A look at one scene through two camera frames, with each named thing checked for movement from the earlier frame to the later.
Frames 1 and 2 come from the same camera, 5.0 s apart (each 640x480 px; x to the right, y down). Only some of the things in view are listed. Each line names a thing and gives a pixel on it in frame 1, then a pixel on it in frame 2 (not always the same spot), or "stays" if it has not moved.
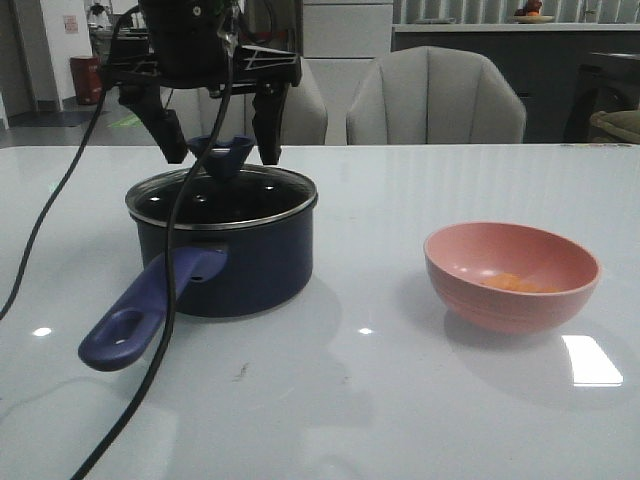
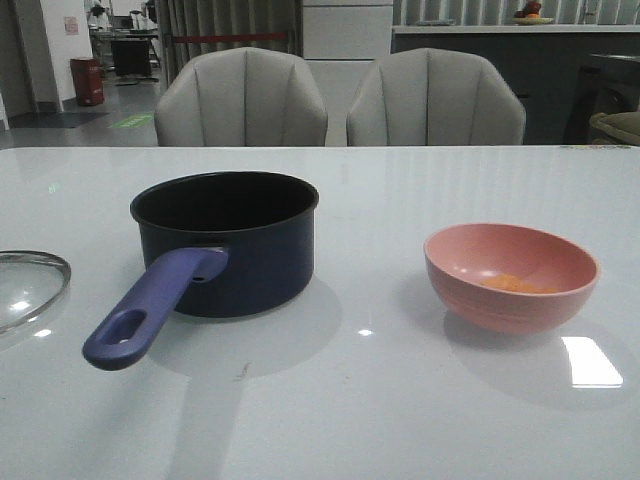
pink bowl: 508,277 stays
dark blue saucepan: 241,244 stays
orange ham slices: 518,282 stays
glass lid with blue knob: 226,194 to 30,283
